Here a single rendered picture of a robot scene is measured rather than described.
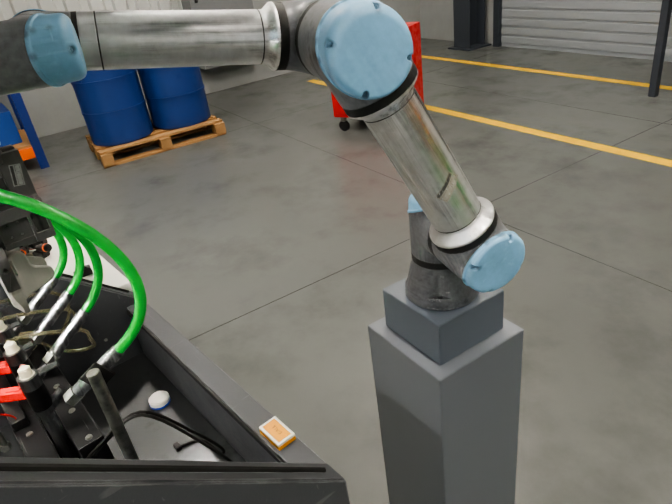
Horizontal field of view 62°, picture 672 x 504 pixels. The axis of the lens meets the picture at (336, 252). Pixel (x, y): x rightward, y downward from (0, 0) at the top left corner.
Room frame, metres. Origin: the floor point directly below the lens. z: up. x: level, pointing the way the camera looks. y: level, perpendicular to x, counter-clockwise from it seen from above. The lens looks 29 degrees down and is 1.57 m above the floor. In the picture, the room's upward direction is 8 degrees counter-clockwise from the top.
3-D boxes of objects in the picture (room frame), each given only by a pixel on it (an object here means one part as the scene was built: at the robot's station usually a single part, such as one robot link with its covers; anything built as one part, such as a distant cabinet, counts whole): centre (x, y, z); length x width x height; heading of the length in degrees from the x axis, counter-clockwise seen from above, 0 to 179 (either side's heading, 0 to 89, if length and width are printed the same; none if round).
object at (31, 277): (0.63, 0.40, 1.24); 0.06 x 0.03 x 0.09; 127
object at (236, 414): (0.76, 0.26, 0.87); 0.62 x 0.04 x 0.16; 37
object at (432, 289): (0.96, -0.21, 0.95); 0.15 x 0.15 x 0.10
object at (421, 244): (0.96, -0.21, 1.07); 0.13 x 0.12 x 0.14; 16
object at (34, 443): (0.71, 0.52, 0.91); 0.34 x 0.10 x 0.15; 37
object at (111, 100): (5.57, 1.63, 0.51); 1.20 x 0.85 x 1.02; 117
